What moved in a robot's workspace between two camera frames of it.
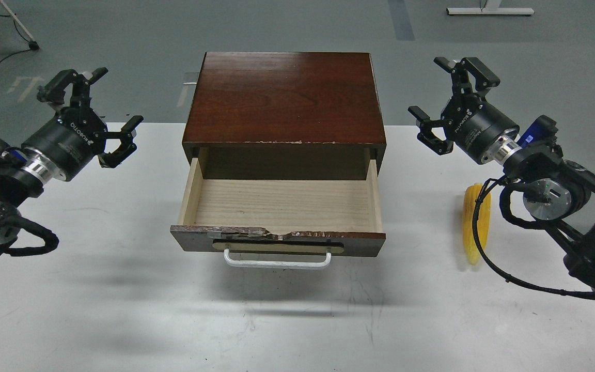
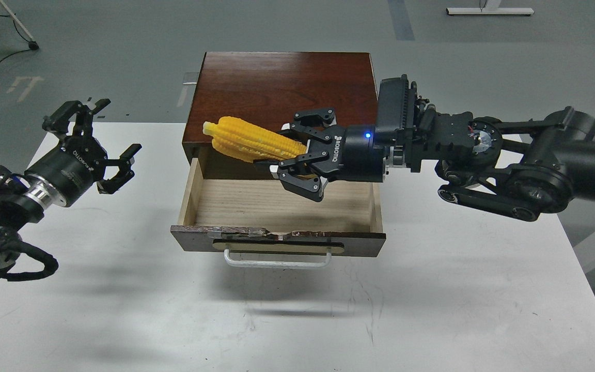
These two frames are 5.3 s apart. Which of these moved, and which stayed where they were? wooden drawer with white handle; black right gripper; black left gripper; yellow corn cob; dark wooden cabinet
Moved: yellow corn cob; black right gripper; black left gripper
Stayed: wooden drawer with white handle; dark wooden cabinet
